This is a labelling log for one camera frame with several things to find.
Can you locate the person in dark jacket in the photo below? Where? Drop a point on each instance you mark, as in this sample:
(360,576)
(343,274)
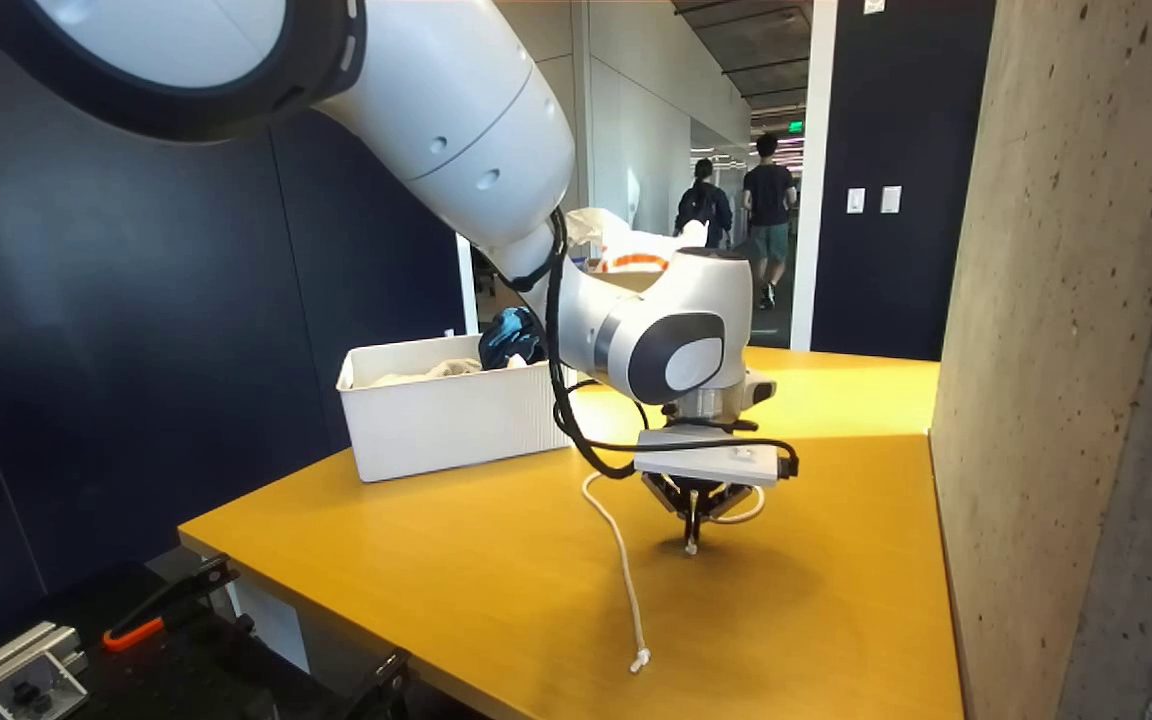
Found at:
(705,200)

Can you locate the white light switch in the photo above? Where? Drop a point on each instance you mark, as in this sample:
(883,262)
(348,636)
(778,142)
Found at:
(891,199)
(853,200)

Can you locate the orange handled clamp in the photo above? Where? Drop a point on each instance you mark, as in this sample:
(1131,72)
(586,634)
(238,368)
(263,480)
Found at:
(162,608)

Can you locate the person in black shirt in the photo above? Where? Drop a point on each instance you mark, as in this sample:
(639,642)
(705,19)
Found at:
(770,199)

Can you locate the cardboard box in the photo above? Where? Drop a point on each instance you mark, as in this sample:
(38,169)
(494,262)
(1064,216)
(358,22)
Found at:
(633,274)

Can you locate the dark blue cloth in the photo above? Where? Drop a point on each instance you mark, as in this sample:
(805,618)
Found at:
(512,333)

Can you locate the white plastic bag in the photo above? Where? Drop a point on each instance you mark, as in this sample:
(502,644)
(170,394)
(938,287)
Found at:
(603,241)

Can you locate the beige cloth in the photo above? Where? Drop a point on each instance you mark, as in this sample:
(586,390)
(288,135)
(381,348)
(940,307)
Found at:
(433,368)

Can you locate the white plastic basket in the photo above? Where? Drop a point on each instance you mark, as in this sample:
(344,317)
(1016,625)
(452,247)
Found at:
(438,427)

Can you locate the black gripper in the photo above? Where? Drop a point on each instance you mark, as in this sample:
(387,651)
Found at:
(700,501)

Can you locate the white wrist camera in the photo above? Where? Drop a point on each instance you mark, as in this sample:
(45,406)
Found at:
(710,452)

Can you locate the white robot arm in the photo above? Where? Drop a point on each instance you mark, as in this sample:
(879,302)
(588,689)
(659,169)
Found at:
(452,105)

